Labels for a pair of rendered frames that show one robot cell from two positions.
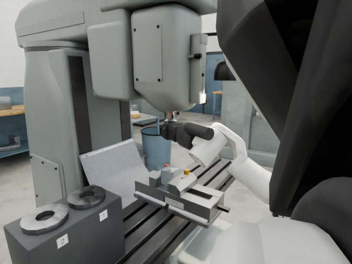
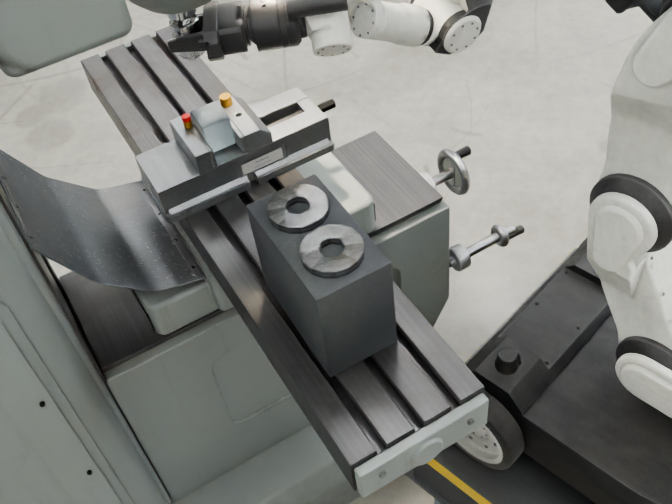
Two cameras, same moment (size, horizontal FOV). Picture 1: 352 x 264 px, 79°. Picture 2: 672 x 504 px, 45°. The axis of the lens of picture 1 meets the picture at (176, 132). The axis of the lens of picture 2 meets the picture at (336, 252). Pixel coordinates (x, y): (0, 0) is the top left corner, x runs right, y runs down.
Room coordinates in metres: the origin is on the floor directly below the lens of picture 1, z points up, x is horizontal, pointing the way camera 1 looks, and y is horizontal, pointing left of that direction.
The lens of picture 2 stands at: (0.00, 0.92, 1.96)
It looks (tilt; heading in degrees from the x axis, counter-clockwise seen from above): 48 degrees down; 302
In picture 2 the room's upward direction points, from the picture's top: 8 degrees counter-clockwise
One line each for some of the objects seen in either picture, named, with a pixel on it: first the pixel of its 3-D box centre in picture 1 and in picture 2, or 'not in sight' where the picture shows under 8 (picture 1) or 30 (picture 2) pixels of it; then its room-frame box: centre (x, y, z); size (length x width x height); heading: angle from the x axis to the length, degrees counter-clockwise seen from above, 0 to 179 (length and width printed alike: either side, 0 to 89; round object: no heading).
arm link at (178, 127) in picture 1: (184, 133); (243, 27); (0.70, -0.03, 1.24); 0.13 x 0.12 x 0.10; 121
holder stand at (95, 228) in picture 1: (73, 240); (322, 271); (0.44, 0.25, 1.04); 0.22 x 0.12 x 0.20; 145
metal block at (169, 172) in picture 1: (171, 175); (213, 127); (0.78, 0.02, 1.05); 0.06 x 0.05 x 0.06; 145
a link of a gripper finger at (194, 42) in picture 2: not in sight; (187, 45); (0.76, 0.05, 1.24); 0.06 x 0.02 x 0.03; 31
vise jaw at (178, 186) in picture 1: (182, 183); (242, 122); (0.74, -0.03, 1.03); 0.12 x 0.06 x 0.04; 145
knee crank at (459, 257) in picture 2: not in sight; (486, 242); (0.36, -0.34, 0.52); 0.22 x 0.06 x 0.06; 56
